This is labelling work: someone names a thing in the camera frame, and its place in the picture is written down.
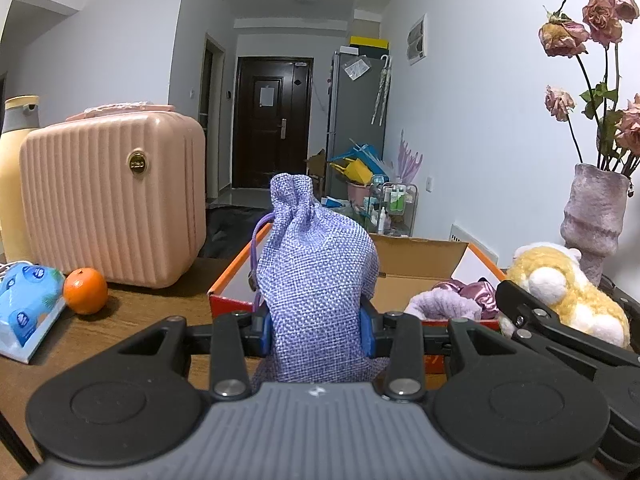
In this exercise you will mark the white paper sheet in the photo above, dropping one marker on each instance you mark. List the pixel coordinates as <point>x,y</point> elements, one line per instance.
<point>267,96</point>

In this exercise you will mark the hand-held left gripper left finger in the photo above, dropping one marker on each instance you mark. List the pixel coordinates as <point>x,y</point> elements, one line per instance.
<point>264,332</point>

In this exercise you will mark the purple cloth items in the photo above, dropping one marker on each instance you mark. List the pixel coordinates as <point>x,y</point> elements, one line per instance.
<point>470,292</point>

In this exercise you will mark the brown cardboard box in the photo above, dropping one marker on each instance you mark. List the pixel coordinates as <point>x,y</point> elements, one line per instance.
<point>316,167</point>

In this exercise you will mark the metal cart with bottles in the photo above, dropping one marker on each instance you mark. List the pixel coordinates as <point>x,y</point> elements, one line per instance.
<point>397,205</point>

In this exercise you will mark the white folded umbrella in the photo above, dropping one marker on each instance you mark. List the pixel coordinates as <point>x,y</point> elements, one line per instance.
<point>386,90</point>
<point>377,90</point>

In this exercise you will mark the dark door mat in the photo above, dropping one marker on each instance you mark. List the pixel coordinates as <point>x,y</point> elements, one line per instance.
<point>230,230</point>

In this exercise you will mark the cream thermos jug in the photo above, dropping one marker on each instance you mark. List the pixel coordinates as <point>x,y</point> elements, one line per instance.
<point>12,170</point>

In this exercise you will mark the blue shopping bag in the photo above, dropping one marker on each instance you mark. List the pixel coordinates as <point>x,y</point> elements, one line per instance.
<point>367,155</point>

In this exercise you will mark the clear plastic bag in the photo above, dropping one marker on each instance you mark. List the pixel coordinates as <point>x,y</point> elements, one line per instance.
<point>356,69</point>

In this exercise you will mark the pink ribbed suitcase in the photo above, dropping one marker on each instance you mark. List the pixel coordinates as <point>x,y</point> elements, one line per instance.
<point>110,195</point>

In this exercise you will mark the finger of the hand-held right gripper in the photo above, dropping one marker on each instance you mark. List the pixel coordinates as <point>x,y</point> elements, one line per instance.
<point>631,296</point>
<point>550,325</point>

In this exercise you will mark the dark brown entrance door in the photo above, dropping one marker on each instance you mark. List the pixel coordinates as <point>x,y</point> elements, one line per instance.
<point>272,130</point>

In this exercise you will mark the white wall outlet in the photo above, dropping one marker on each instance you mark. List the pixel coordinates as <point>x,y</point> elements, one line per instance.
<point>428,183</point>

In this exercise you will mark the pink plastic bin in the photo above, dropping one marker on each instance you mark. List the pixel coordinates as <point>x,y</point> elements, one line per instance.
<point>359,192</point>

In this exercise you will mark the grey side door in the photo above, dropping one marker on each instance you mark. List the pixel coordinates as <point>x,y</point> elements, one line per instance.
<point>210,120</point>

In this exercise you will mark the blue tissue pack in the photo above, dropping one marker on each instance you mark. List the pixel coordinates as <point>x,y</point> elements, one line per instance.
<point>27,305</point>

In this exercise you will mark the white flat box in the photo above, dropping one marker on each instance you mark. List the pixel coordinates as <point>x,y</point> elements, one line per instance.
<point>472,242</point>

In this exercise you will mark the grey textured vase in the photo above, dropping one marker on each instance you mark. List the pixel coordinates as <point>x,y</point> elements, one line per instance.
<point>595,220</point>

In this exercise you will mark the purple decorative plant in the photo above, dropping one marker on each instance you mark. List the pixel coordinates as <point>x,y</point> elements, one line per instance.
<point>410,160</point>

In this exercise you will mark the yellow and white plush toy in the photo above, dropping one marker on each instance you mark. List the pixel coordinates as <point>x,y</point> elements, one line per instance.
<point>560,285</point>

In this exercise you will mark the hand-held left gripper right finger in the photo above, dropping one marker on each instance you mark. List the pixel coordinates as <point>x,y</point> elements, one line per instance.
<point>367,330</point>

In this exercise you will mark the grey refrigerator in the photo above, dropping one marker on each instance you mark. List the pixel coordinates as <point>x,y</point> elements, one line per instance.
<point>352,125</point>

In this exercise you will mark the yellow shopping bag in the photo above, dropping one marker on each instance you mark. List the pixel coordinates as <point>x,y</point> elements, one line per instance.
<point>352,172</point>

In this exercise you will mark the yellow and black box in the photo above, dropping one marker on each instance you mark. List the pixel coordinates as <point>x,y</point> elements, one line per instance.
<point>369,42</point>

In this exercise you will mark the red cardboard box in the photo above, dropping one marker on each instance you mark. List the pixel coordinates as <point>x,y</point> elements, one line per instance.
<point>415,260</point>

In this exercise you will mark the orange fruit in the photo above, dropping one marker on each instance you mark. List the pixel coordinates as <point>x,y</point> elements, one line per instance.
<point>85,291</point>

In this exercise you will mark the white electrical panel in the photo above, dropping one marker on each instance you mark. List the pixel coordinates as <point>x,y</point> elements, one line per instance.
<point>416,40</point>

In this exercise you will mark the lavender fluffy towel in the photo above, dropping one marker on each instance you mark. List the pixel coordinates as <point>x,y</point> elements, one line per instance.
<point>440,305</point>

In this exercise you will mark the bunch of dried pink roses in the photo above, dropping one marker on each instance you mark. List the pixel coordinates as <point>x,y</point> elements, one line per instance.
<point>605,15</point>

